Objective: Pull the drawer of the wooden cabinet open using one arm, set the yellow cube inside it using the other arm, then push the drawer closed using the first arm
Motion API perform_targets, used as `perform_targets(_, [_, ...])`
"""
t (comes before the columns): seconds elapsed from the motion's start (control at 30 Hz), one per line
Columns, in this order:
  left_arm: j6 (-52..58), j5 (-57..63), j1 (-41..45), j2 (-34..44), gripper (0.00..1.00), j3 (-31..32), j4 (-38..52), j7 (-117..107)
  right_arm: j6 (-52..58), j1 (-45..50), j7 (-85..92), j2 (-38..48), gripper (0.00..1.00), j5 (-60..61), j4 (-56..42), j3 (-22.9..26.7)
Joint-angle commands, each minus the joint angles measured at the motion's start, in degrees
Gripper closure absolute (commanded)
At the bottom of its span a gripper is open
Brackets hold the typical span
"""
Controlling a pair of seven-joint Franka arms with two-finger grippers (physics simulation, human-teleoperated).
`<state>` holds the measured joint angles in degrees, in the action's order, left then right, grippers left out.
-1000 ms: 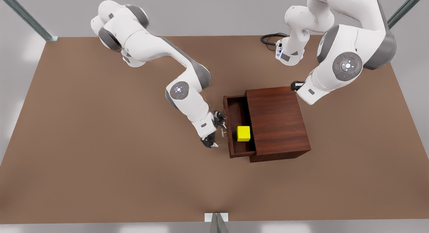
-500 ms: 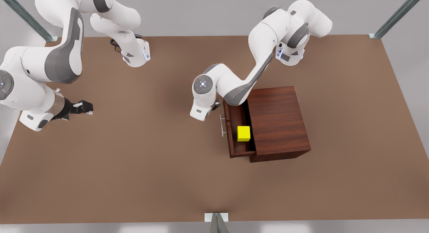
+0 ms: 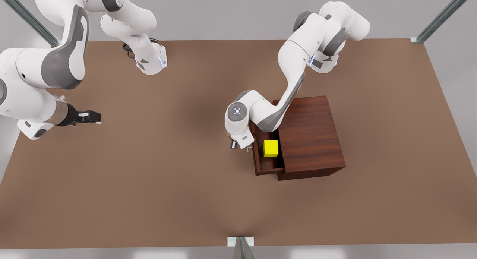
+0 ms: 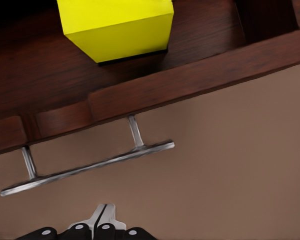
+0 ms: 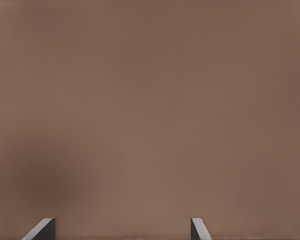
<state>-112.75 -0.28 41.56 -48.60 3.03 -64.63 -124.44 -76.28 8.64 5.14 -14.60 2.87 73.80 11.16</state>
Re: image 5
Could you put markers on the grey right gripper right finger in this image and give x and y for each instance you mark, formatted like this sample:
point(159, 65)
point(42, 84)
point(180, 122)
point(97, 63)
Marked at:
point(198, 231)

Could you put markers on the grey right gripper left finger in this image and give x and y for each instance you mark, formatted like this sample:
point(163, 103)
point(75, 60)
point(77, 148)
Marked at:
point(43, 231)

